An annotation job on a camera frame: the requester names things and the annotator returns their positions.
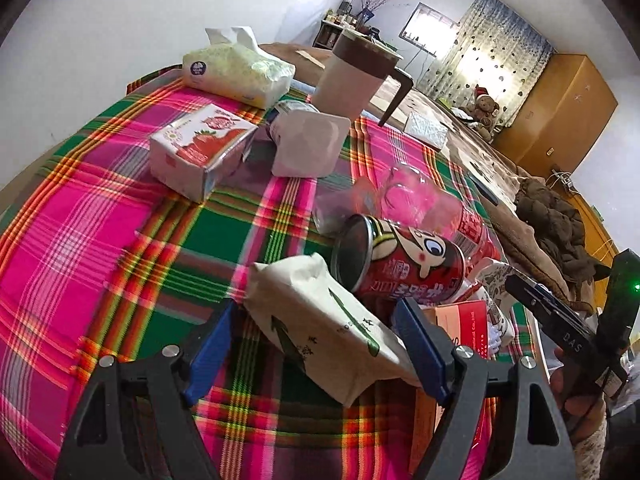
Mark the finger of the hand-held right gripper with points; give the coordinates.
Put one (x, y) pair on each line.
(546, 292)
(530, 297)

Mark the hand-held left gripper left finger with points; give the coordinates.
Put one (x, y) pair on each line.
(215, 346)

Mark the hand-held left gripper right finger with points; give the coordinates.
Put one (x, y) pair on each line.
(420, 350)

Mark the white patterned waste bin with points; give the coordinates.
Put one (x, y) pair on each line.
(500, 280)

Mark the red cartoon drink can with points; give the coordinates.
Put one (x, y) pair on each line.
(410, 265)

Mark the cream paper packet green print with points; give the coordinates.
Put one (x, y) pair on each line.
(310, 310)

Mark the person's right hand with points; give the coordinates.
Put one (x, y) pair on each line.
(570, 390)

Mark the orange paper box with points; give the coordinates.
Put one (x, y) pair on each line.
(462, 325)

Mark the dark brown jacket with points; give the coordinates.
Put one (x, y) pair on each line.
(550, 220)

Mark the wooden bed headboard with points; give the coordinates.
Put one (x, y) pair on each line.
(597, 225)

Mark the dark remote control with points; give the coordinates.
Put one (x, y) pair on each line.
(485, 192)

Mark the pink green plaid tablecloth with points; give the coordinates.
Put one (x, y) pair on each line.
(100, 240)

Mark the wooden wardrobe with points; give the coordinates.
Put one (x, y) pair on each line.
(560, 110)

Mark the strawberry print tissue pack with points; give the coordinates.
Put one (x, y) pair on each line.
(200, 155)

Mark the brown teddy bear red hat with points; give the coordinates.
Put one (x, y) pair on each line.
(484, 107)

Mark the clear wrapped white tissue pack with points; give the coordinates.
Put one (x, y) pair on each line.
(425, 130)

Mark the white plastic yogurt cup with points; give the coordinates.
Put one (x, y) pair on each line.
(310, 145)

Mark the heart print curtain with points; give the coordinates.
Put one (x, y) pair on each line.
(500, 45)

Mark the green white soft tissue pack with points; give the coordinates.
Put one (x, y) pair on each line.
(225, 72)

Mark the beige brown lidded pitcher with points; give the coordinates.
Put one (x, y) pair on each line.
(345, 85)

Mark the window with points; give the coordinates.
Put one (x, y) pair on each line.
(425, 25)

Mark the cluttered white shelf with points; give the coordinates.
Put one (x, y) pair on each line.
(330, 35)

